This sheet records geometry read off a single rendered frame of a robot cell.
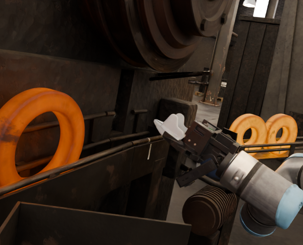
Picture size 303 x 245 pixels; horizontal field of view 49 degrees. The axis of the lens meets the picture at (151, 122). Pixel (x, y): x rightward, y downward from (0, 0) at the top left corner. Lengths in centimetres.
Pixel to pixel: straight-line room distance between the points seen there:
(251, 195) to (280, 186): 6
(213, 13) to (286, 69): 268
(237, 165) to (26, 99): 44
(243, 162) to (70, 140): 36
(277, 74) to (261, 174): 283
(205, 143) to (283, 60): 279
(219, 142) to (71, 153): 33
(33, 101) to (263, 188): 47
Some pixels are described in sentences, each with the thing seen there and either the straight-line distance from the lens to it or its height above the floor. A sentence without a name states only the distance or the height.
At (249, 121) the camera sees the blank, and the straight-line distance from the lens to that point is 122.
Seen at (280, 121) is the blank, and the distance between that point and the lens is 133.
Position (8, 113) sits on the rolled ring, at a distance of 52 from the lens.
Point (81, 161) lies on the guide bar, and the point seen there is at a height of 70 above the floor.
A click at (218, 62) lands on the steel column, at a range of 971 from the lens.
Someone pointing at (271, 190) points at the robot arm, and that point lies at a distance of 73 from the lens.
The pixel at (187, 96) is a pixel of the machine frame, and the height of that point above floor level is 80.
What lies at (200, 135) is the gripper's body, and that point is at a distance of 76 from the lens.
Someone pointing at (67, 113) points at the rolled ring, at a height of 79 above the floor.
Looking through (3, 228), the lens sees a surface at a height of 72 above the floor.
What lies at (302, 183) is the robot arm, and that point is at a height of 69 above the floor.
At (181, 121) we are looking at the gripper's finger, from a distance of 83.
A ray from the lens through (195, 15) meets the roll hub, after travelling 71.
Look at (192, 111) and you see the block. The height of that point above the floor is 78.
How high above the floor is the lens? 90
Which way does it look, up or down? 10 degrees down
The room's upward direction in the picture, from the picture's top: 11 degrees clockwise
